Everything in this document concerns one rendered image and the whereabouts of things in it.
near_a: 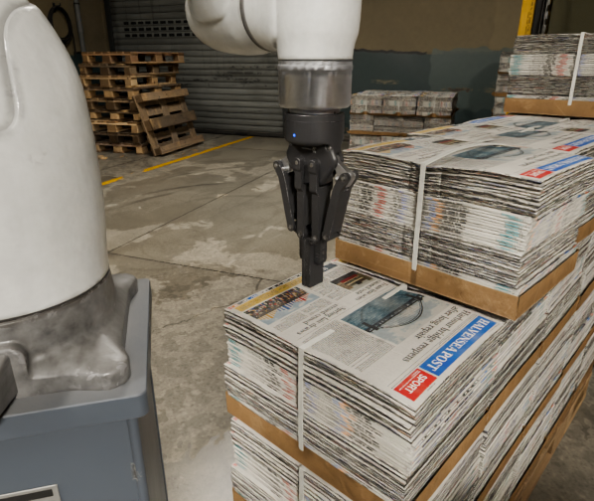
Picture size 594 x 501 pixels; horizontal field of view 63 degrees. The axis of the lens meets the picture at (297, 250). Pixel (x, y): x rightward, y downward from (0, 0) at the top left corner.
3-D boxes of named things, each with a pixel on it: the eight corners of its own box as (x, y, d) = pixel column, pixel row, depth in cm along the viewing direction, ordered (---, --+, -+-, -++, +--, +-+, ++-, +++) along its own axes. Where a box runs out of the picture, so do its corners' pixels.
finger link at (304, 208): (301, 158, 62) (293, 156, 63) (299, 241, 66) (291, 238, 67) (321, 154, 64) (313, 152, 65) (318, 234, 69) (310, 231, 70)
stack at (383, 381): (237, 622, 114) (216, 305, 83) (460, 389, 194) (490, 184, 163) (377, 775, 89) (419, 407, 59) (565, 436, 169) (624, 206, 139)
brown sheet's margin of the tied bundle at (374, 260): (334, 256, 102) (334, 238, 100) (409, 226, 121) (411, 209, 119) (398, 279, 91) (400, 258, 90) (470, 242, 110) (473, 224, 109)
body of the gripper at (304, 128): (360, 109, 61) (357, 183, 64) (308, 105, 66) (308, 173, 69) (321, 114, 55) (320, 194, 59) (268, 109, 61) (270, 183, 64)
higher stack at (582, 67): (459, 390, 193) (512, 34, 146) (489, 358, 214) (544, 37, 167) (564, 437, 169) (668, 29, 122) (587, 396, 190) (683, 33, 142)
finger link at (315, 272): (320, 235, 68) (324, 236, 67) (319, 279, 70) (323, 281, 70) (305, 240, 66) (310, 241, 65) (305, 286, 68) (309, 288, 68)
